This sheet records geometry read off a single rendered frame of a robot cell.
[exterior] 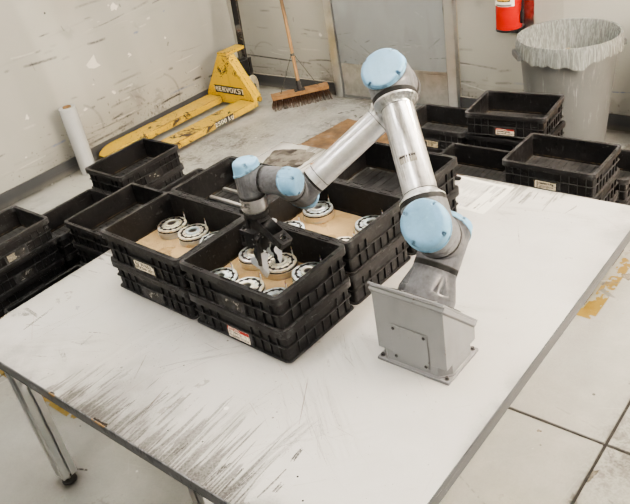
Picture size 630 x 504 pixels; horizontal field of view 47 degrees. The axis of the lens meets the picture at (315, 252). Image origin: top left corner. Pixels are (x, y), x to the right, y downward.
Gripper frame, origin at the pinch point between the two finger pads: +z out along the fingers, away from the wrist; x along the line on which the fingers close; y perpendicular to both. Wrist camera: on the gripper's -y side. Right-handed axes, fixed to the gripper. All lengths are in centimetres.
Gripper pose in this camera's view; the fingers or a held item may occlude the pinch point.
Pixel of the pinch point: (273, 270)
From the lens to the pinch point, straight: 214.1
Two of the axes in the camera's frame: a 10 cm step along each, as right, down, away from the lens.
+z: 1.6, 8.4, 5.2
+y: -7.4, -2.5, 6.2
